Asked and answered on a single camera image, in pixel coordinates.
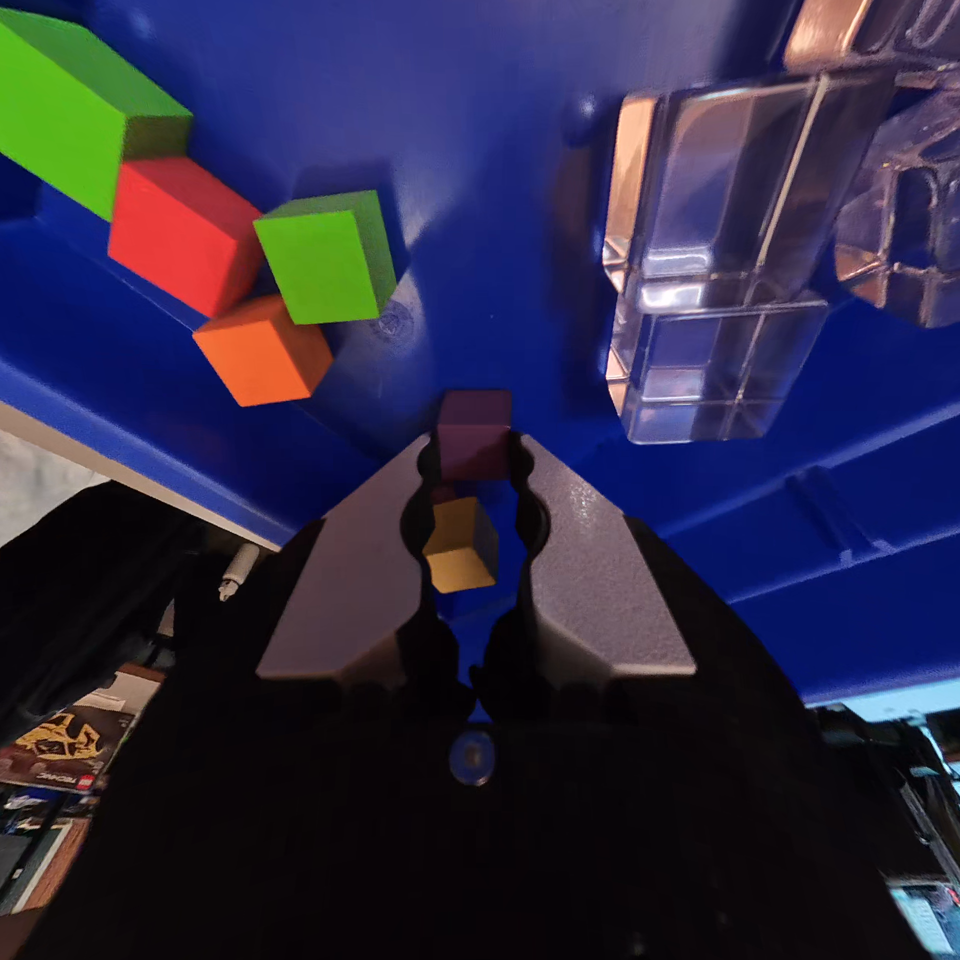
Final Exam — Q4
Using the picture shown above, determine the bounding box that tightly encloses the clear acrylic block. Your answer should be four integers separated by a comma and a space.
603, 73, 897, 303
832, 93, 960, 330
607, 288, 830, 445

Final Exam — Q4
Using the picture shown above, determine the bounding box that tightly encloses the large green cube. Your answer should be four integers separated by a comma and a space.
253, 189, 397, 326

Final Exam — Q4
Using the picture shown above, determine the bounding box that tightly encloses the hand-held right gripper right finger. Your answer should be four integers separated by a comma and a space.
487, 433, 697, 682

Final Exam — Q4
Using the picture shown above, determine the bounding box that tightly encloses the white marker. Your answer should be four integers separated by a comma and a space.
217, 543, 261, 603

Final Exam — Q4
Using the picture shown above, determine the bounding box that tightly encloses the printed toy box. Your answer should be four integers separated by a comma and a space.
0, 705, 138, 790

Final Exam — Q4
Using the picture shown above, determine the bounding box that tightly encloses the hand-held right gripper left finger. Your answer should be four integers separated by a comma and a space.
256, 433, 455, 684

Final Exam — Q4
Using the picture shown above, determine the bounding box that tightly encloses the large red block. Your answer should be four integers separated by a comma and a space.
108, 156, 265, 319

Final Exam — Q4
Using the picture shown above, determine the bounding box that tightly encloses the large orange cube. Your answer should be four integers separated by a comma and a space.
192, 294, 334, 408

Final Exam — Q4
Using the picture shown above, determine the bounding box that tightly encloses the small purple cube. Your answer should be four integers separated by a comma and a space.
437, 390, 515, 483

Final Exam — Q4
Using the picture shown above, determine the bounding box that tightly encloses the long green block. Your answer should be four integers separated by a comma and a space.
0, 11, 195, 222

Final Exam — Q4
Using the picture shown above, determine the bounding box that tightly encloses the small yellow cube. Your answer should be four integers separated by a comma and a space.
422, 496, 500, 595

